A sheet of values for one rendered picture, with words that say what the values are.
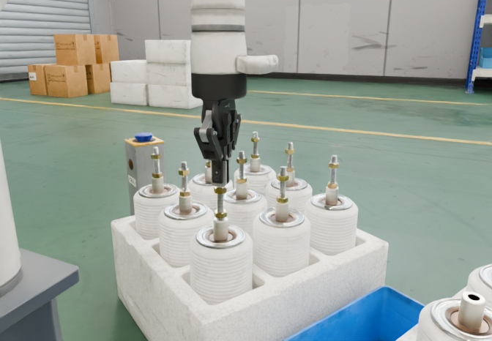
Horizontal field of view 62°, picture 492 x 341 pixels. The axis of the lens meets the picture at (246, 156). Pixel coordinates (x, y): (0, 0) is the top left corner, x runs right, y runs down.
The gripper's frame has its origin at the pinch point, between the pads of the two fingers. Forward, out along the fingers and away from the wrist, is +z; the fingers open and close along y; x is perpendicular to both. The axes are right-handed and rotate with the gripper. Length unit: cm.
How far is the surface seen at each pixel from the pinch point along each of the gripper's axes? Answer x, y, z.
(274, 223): 6.7, -6.5, 10.1
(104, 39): -256, -333, -20
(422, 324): 27.1, 11.3, 11.0
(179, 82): -130, -250, 14
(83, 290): -38, -13, 35
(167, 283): -7.6, 3.6, 17.6
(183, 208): -9.3, -6.2, 9.5
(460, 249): 46, -58, 35
